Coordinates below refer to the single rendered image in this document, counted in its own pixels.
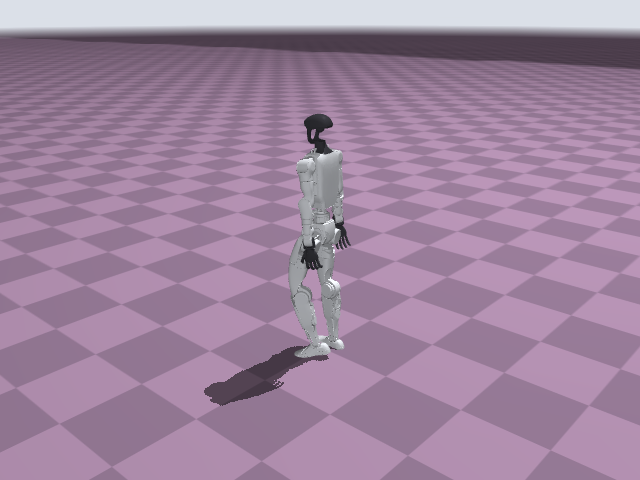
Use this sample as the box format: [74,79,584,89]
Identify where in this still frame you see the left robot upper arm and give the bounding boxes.
[296,157,315,208]

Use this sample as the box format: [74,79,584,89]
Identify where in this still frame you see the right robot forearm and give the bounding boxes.
[332,190,344,223]

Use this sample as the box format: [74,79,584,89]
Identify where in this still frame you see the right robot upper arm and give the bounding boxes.
[335,150,343,194]

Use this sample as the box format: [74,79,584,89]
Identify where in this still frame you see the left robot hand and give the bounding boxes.
[301,237,323,270]

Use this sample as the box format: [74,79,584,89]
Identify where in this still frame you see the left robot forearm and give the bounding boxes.
[298,199,315,246]

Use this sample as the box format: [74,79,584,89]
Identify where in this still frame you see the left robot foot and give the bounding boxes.
[294,343,331,358]

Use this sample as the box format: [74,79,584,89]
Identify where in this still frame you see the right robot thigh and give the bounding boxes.
[316,227,341,298]

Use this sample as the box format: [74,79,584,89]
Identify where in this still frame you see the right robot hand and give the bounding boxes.
[332,215,351,249]

